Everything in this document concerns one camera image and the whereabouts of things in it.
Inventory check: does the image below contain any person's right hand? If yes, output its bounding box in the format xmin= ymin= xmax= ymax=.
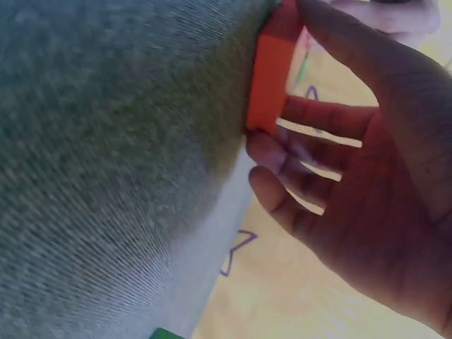
xmin=246 ymin=0 xmax=452 ymax=339

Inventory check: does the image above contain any person's left hand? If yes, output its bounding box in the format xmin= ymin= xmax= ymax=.
xmin=331 ymin=0 xmax=443 ymax=47

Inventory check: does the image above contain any orange block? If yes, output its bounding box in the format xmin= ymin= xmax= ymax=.
xmin=244 ymin=0 xmax=305 ymax=136

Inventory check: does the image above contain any green block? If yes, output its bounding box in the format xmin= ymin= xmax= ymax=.
xmin=149 ymin=327 xmax=187 ymax=339

